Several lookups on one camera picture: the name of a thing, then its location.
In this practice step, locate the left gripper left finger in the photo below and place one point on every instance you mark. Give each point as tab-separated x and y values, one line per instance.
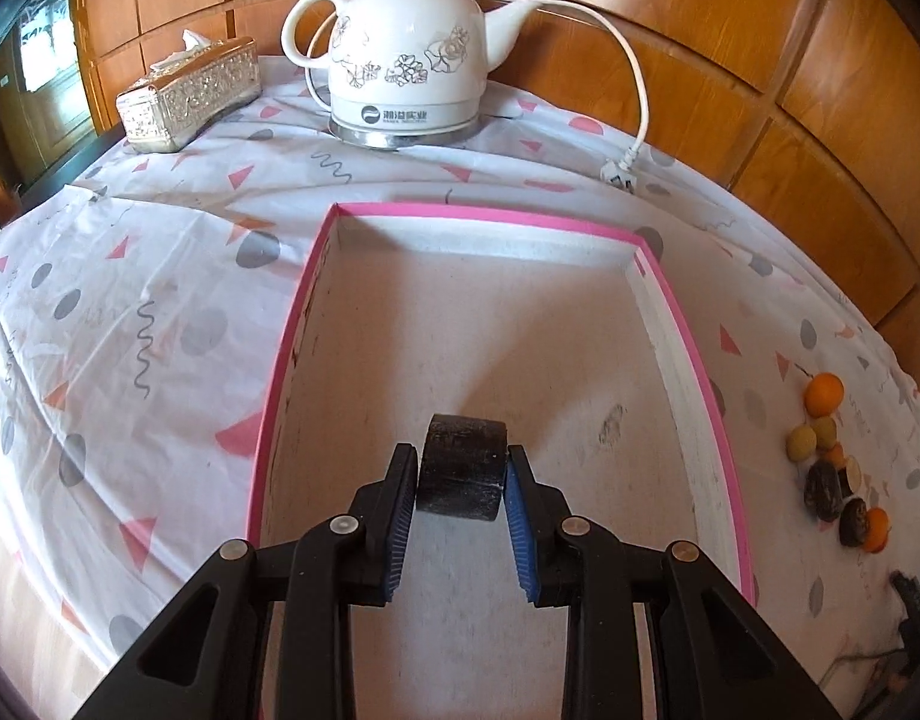
203	656

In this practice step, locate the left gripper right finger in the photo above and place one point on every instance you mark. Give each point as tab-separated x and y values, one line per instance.
648	628

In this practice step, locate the orange tangerine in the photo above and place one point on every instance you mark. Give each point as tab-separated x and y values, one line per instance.
878	526
823	395

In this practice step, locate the dark round fruit piece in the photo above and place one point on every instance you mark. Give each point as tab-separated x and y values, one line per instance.
853	523

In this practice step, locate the small orange carrot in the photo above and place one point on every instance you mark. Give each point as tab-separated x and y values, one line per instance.
835	456

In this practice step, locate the yellow-green small round fruit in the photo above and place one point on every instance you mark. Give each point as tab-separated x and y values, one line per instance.
801	443

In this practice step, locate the pink rimmed cardboard box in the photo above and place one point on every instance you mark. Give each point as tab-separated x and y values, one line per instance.
565	331

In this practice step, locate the patterned white tablecloth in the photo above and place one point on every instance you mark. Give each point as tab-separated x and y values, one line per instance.
141	307

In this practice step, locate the silver ornate tissue box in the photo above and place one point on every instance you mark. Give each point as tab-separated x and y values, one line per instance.
181	95

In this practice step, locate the white ceramic electric kettle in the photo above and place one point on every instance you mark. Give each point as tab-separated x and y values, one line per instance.
408	72

